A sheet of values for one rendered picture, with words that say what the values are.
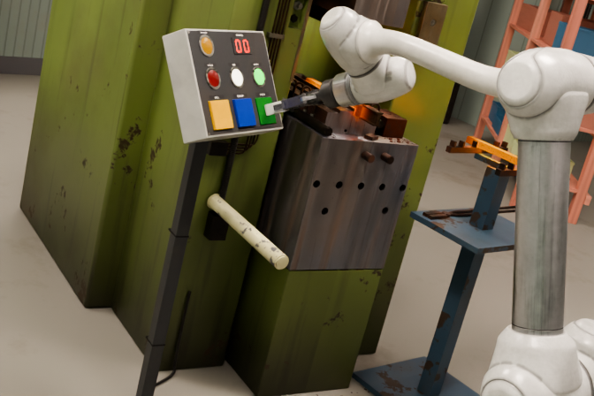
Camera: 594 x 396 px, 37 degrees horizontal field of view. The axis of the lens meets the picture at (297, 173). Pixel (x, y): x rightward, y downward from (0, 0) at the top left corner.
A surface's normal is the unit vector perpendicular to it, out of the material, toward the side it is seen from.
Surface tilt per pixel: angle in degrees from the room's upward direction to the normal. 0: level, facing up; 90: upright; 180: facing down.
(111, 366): 0
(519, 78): 84
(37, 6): 90
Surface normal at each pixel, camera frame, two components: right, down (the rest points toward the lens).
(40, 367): 0.23, -0.93
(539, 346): -0.13, -0.55
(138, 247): -0.84, -0.04
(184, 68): -0.55, 0.11
